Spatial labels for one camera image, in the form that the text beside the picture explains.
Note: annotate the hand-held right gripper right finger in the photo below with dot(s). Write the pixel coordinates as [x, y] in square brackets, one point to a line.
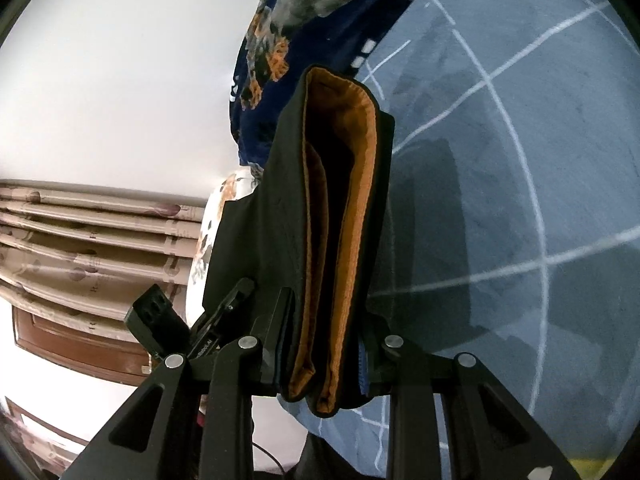
[363, 372]

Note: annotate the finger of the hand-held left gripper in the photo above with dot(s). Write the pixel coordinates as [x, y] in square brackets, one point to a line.
[235, 300]

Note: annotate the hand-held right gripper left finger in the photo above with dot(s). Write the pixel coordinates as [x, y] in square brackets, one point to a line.
[272, 342]

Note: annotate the black pants with orange lining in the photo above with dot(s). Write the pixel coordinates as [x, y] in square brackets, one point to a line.
[280, 210]

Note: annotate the white floral pillow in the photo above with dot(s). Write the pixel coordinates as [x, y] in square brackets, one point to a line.
[205, 240]

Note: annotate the dark cloth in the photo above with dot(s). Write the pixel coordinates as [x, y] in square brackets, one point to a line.
[325, 460]

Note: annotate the navy floral blanket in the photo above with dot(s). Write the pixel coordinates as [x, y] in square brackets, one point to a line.
[310, 60]

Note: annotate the grey bedsheet with white lines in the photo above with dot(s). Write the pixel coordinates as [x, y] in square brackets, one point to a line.
[500, 160]

